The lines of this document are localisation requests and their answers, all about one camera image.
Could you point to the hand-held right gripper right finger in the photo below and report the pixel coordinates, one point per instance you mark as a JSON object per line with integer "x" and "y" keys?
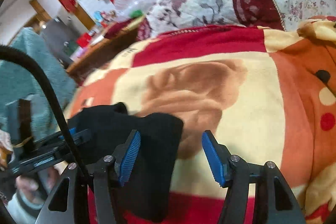
{"x": 214, "y": 158}

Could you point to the printed checkered blanket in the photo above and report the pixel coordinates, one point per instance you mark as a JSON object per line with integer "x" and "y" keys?
{"x": 236, "y": 98}

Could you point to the wooden table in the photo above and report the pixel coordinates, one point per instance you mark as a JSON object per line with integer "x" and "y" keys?
{"x": 97, "y": 56}

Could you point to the clear plastic bag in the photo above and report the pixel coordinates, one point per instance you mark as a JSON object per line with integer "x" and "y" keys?
{"x": 136, "y": 1}

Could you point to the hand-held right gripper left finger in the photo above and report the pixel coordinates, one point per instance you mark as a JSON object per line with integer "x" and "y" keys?
{"x": 128, "y": 161}

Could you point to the teal fluffy cloth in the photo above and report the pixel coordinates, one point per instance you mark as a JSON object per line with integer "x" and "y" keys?
{"x": 34, "y": 71}

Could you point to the black pants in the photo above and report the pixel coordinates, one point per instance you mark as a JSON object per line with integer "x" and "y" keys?
{"x": 157, "y": 161}

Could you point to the green box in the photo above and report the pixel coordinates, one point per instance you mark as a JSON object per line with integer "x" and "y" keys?
{"x": 70, "y": 48}

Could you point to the person's left forearm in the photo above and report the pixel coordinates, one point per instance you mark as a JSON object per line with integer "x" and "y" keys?
{"x": 23, "y": 209}

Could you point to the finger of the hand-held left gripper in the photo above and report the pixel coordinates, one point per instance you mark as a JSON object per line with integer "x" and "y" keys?
{"x": 52, "y": 140}
{"x": 39, "y": 159}

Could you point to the person's left hand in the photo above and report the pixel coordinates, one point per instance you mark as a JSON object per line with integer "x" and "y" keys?
{"x": 29, "y": 183}

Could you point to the red box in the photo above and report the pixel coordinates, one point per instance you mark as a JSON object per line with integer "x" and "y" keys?
{"x": 84, "y": 39}

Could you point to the floral and maroon pillow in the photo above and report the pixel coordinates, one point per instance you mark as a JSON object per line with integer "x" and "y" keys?
{"x": 204, "y": 1}

